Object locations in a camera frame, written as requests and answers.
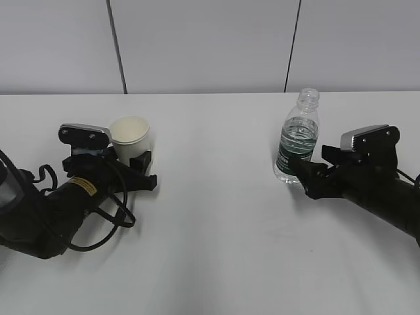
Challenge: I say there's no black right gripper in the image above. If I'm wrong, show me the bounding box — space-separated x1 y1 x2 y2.
289 145 399 200

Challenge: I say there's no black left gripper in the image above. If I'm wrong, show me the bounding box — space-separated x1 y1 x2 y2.
62 147 157 193

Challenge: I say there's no white paper cup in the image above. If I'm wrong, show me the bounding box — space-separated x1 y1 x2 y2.
110 115 152 166

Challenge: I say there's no clear water bottle green label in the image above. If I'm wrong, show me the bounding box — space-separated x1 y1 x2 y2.
274 88 320 184

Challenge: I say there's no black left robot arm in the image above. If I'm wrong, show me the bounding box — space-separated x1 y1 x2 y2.
1 148 157 259

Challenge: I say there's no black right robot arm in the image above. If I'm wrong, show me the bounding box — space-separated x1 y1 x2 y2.
289 145 419 242

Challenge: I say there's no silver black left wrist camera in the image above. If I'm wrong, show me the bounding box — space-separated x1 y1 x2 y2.
58 123 112 156

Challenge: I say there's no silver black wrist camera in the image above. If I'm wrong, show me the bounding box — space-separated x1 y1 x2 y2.
340 125 400 159
58 123 112 156

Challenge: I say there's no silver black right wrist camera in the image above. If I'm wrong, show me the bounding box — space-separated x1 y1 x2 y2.
340 125 400 159

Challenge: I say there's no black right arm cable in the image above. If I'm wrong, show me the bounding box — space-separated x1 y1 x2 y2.
395 169 420 191

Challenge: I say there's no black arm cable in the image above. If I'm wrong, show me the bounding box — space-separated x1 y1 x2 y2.
395 169 420 191
0 149 137 253

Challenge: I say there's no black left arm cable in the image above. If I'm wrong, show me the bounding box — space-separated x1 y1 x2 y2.
0 149 137 253

